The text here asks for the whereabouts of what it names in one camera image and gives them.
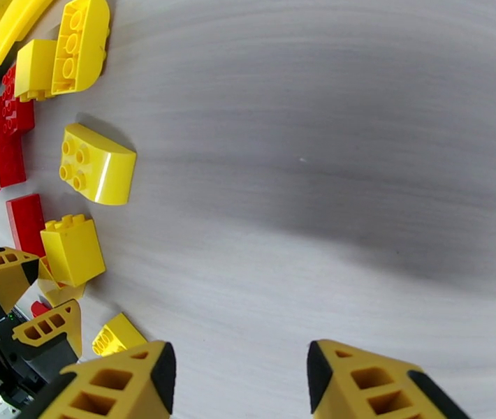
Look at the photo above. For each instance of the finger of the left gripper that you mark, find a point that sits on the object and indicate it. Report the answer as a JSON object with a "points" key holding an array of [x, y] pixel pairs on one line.
{"points": [[62, 322], [5, 273]]}

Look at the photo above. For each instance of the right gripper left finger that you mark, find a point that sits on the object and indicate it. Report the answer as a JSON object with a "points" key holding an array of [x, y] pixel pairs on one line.
{"points": [[112, 387]]}

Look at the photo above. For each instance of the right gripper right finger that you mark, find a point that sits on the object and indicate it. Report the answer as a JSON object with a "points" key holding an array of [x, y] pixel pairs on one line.
{"points": [[361, 387]]}

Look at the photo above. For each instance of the yellow small curved brick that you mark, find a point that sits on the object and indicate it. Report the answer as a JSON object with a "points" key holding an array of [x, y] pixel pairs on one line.
{"points": [[121, 332]]}

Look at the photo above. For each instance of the yellow tall square brick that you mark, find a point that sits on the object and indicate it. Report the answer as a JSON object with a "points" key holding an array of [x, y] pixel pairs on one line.
{"points": [[73, 252]]}

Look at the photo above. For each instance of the red curved brick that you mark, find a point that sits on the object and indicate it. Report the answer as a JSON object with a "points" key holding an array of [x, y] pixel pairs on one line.
{"points": [[5, 160]]}

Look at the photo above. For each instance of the yellow curved four-stud brick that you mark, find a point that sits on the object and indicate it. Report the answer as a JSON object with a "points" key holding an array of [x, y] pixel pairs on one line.
{"points": [[104, 169]]}

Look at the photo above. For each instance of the red two-by-four brick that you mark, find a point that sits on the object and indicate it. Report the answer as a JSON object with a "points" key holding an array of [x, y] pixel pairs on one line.
{"points": [[23, 118]]}

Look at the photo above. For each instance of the yellow slope brick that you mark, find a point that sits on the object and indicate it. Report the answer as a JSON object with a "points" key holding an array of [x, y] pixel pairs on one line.
{"points": [[34, 68]]}

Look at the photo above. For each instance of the yellow large curved brick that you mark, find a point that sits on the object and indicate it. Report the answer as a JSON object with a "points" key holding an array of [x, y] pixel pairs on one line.
{"points": [[80, 42]]}

